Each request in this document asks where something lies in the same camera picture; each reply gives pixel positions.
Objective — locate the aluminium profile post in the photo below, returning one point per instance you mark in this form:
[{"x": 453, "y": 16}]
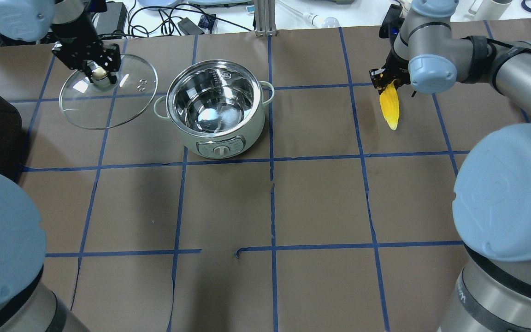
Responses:
[{"x": 264, "y": 18}]

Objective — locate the white electric cooking pot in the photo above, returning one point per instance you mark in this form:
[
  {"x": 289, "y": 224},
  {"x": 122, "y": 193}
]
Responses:
[{"x": 218, "y": 107}]

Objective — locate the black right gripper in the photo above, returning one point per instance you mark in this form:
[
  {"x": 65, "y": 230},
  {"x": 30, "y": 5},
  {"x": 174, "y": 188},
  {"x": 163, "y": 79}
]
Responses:
[{"x": 393, "y": 63}]

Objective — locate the glass pot lid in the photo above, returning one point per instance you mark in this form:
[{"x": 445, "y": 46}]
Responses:
[{"x": 108, "y": 100}]

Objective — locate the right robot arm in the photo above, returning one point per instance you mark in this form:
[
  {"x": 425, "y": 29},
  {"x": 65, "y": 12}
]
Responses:
[{"x": 492, "y": 205}]

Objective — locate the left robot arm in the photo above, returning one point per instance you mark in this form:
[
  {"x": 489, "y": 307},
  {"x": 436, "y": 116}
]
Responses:
[{"x": 26, "y": 303}]

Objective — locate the white light bulb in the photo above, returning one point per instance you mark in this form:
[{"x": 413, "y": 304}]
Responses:
[{"x": 318, "y": 21}]

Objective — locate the black power adapter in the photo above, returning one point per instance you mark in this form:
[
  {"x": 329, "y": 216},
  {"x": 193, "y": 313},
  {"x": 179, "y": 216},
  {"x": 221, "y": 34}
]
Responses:
[{"x": 189, "y": 28}]

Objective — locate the brown paper table mat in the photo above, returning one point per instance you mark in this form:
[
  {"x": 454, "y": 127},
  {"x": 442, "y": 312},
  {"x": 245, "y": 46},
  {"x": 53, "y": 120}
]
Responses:
[{"x": 330, "y": 222}]

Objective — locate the yellow corn cob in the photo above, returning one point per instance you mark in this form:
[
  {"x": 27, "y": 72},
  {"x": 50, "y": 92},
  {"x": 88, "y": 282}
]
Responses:
[{"x": 391, "y": 108}]

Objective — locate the black box at back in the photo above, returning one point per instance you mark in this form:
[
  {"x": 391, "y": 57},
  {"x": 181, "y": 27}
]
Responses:
[{"x": 112, "y": 20}]

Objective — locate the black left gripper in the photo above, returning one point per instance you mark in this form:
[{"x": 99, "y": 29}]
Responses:
[{"x": 73, "y": 38}]

